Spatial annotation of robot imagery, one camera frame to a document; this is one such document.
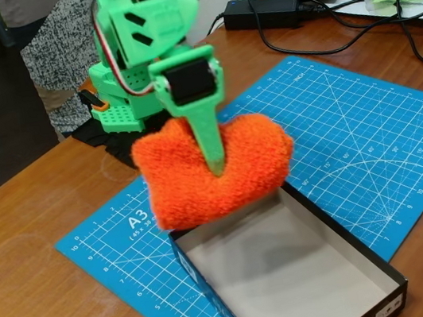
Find blue A3 cutting mat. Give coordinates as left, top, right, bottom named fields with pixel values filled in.
left=30, top=34, right=423, bottom=317

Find large black power adapter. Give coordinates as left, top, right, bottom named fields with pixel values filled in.
left=219, top=0, right=304, bottom=39

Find dark cardboard box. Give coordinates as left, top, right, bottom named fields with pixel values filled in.
left=162, top=164, right=415, bottom=317

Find thin black power cable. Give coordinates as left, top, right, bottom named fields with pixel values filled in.
left=345, top=0, right=423, bottom=75

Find orange and black clamp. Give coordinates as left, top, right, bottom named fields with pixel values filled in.
left=77, top=85, right=111, bottom=115

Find black cloth under robot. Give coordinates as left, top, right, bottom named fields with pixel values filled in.
left=69, top=109, right=165, bottom=179

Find red white black servo wires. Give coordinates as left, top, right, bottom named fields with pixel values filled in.
left=88, top=0, right=231, bottom=104

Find orange terry towel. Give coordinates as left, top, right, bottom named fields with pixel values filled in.
left=126, top=99, right=305, bottom=235

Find thick black power cable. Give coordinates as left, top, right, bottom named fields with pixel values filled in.
left=248, top=0, right=423, bottom=66

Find person in speckled clothing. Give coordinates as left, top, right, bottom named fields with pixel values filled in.
left=0, top=0, right=120, bottom=149

